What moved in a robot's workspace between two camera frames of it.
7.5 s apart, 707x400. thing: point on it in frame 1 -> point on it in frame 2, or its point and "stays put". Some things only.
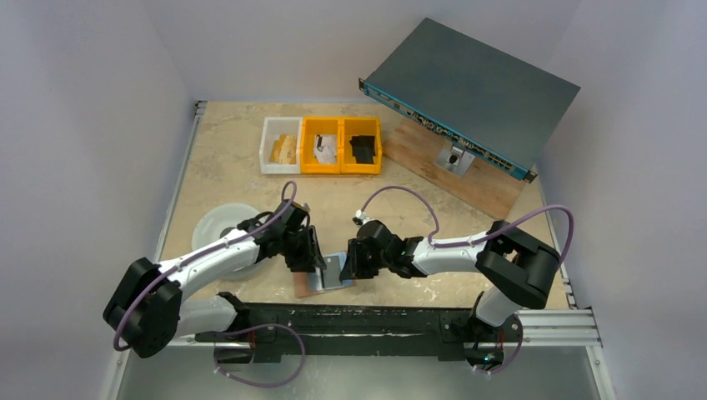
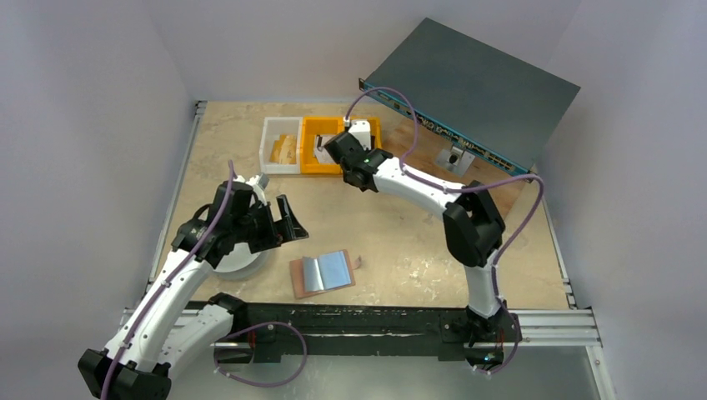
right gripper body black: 360,257 -> 335,146
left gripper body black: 299,249 -> 259,228
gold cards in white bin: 284,150 stays put
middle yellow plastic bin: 310,127 stays put
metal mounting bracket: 454,160 stays put
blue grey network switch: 496,107 stays put
